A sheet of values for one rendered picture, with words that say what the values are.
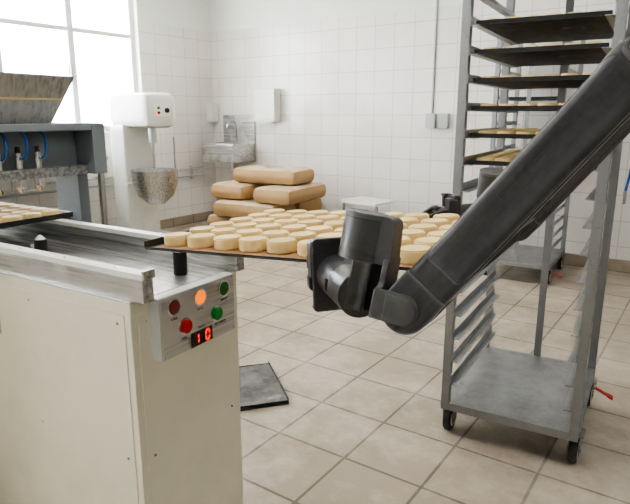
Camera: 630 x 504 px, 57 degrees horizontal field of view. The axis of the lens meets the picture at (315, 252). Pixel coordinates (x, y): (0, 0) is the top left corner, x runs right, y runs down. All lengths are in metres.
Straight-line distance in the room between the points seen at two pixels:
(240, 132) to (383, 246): 6.03
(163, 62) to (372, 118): 2.27
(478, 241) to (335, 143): 5.32
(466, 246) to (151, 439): 0.91
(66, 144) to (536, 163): 1.65
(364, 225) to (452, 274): 0.12
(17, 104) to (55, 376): 0.83
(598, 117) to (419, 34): 4.95
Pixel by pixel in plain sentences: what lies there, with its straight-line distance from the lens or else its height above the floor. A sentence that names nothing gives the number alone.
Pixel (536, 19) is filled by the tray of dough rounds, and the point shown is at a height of 1.49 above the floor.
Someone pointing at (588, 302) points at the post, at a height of 0.62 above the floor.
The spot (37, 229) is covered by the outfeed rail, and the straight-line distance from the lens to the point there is 1.99.
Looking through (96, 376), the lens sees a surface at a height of 0.65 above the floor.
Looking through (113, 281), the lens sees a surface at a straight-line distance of 1.26.
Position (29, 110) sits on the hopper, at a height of 1.22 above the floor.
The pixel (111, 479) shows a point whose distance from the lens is 1.48.
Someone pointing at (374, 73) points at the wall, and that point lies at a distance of 5.73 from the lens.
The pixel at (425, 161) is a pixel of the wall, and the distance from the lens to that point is 5.49.
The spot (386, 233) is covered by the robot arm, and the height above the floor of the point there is 1.07.
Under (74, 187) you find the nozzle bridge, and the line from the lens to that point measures 2.13.
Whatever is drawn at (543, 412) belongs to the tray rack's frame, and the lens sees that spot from 2.35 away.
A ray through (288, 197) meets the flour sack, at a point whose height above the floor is 0.50.
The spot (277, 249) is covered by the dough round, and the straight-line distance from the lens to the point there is 0.93.
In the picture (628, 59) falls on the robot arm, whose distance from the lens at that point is 0.65.
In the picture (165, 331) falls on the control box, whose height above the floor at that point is 0.77.
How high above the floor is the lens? 1.21
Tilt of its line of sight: 13 degrees down
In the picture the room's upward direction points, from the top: straight up
